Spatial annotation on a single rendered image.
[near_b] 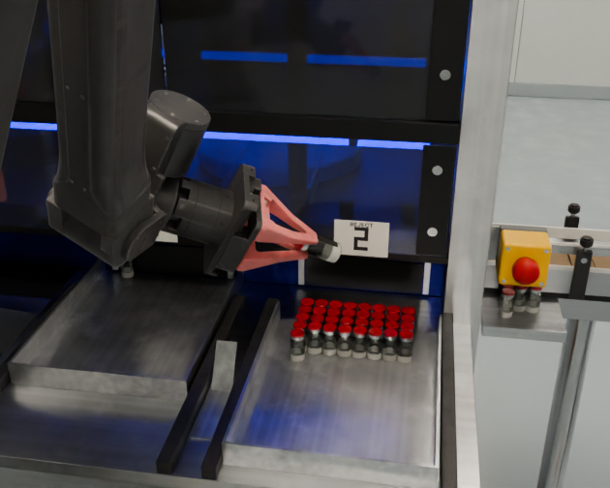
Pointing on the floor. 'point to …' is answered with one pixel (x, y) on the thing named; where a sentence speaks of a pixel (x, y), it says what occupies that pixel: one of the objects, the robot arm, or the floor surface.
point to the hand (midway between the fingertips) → (305, 243)
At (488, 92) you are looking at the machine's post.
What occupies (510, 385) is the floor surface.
